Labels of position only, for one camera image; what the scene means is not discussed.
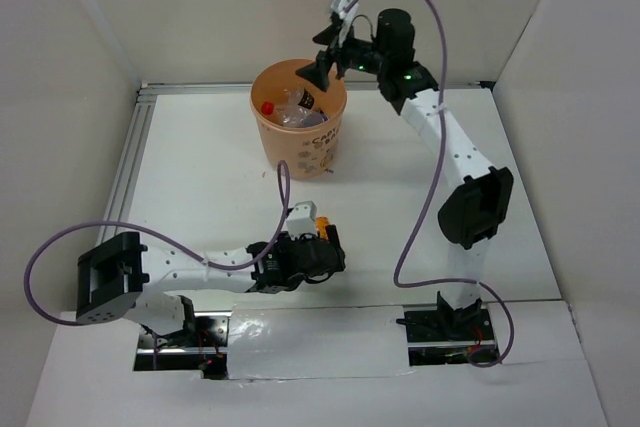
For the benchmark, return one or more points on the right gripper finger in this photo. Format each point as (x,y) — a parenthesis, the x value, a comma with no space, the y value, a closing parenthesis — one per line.
(334,36)
(321,72)

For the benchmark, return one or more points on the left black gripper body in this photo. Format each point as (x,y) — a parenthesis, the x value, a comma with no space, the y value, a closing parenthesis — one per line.
(286,242)

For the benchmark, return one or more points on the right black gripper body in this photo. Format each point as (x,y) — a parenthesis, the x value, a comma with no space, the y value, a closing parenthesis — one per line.
(364,55)

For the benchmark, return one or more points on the clear bottle black label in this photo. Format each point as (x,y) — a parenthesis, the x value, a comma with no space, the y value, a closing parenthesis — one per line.
(301,97)

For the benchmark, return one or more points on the orange juice bottle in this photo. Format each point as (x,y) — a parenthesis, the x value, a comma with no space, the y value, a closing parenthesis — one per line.
(325,229)

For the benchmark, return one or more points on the clear bottle blue label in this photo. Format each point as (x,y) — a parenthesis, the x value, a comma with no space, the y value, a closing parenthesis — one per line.
(295,116)

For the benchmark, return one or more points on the clear bottle red label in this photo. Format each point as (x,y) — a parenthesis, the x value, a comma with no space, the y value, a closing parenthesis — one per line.
(267,108)

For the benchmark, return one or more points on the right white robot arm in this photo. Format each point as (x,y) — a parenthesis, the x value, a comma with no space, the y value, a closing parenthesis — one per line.
(481,192)

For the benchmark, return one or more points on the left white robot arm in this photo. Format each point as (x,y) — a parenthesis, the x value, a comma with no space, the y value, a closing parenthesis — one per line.
(124,279)

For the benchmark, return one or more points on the orange plastic bin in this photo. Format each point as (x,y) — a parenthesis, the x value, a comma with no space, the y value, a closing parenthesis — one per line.
(307,151)

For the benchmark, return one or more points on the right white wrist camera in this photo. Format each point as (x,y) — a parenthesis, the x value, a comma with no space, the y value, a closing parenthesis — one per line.
(343,13)

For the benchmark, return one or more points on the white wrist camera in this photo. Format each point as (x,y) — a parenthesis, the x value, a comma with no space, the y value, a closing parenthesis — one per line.
(301,220)
(343,13)

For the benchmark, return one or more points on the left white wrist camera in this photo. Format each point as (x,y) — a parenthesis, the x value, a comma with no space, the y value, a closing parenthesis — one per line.
(301,220)

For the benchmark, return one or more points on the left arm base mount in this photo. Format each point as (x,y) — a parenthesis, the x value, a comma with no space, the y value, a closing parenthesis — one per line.
(204,351)

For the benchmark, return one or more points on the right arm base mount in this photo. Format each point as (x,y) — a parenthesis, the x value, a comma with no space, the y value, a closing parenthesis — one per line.
(441,335)

